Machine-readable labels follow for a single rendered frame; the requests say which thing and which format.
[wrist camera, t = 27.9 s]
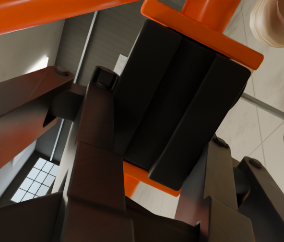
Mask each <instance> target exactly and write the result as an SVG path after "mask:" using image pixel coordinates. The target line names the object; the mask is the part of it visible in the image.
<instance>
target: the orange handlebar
mask: <svg viewBox="0 0 284 242"><path fill-rule="evenodd" d="M240 2H241V0H186V2H185V4H184V6H183V8H182V10H181V13H183V14H185V15H187V16H189V17H190V18H192V19H194V20H196V21H198V22H200V23H202V24H204V25H206V26H208V27H210V28H212V29H214V30H216V31H218V32H220V33H223V32H224V30H225V29H226V27H227V25H228V23H229V21H230V20H231V18H232V16H233V14H234V12H235V11H236V9H237V7H238V5H239V3H240ZM140 182H141V181H139V180H137V179H135V178H132V177H130V176H128V175H126V174H124V188H125V196H127V197H128V198H130V199H131V198H132V197H133V195H134V193H135V191H136V189H137V188H138V186H139V184H140Z"/></svg>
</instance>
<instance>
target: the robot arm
mask: <svg viewBox="0 0 284 242"><path fill-rule="evenodd" d="M74 78H75V76H74V74H72V73H71V72H69V71H68V70H67V69H65V68H63V67H60V66H48V67H45V68H42V69H39V70H36V71H33V72H30V73H26V74H23V75H20V76H17V77H14V78H12V79H9V80H6V81H3V82H0V169H1V168H2V167H3V166H4V165H6V164H7V163H8V162H9V161H11V160H12V159H13V158H14V157H16V156H17V155H18V154H19V153H21V152H22V151H23V150H24V149H25V148H27V147H28V146H29V145H30V144H31V143H32V142H34V141H35V140H36V139H37V138H39V137H40V136H41V135H42V134H44V133H45V132H46V131H47V130H49V129H50V128H51V127H52V126H54V125H55V124H56V123H57V121H58V118H61V119H65V120H68V121H72V124H71V128H70V132H69V135H68V139H67V142H66V145H65V148H64V152H63V155H62V158H61V162H60V165H59V169H58V172H57V176H56V179H55V182H54V186H53V189H52V193H51V194H47V195H44V196H40V197H36V198H32V199H29V200H25V201H21V202H18V203H14V204H11V205H7V206H2V207H0V242H284V193H283V192H282V190H281V189H280V187H279V186H278V185H277V183H276V182H275V180H274V179H273V178H272V176H271V175H270V174H269V172H268V171H267V170H266V168H265V167H264V166H263V165H262V164H261V162H259V161H258V160H257V159H255V158H251V157H247V156H244V157H243V159H242V160H241V162H239V161H238V160H236V159H234V158H233V157H231V148H230V146H229V145H228V144H227V143H225V141H224V140H223V139H221V138H219V137H217V136H216V133H215V134H214V136H213V137H212V139H211V140H210V141H209V142H207V144H206V145H205V147H204V149H203V152H202V155H201V157H200V158H199V160H198V161H197V163H196V165H195V166H194V168H193V169H192V171H191V173H190V174H187V176H186V177H185V179H184V181H183V184H182V188H181V192H180V196H179V200H178V204H177V209H176V213H175V217H174V219H172V218H167V217H163V216H159V215H156V214H154V213H152V212H150V211H149V210H147V209H146V208H144V207H143V206H141V205H140V204H138V203H136V202H135V201H133V200H132V199H130V198H128V197H127V196H125V188H124V173H123V158H122V155H120V154H117V153H115V144H114V97H113V96H112V92H113V89H114V87H115V85H116V83H117V80H118V78H119V75H118V74H117V73H116V72H114V71H112V70H110V69H108V68H106V67H103V66H96V67H95V70H94V72H93V74H92V77H91V79H90V82H89V84H88V86H83V85H78V84H75V83H73V80H74Z"/></svg>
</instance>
